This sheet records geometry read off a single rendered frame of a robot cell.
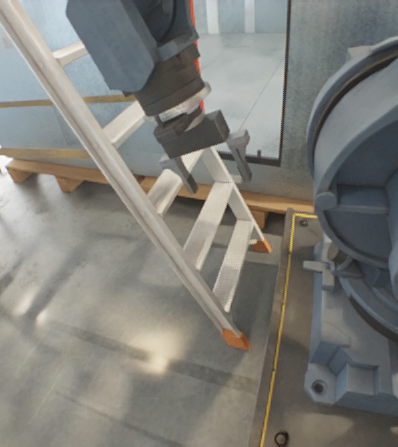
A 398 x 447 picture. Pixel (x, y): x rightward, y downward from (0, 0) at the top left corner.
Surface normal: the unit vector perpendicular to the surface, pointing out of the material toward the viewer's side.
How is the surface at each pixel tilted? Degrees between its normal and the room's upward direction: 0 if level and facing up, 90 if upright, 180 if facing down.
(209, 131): 90
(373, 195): 4
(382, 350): 0
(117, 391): 0
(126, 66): 90
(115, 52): 90
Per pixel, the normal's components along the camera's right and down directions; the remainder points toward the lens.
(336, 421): -0.10, -0.72
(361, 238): -0.29, 0.68
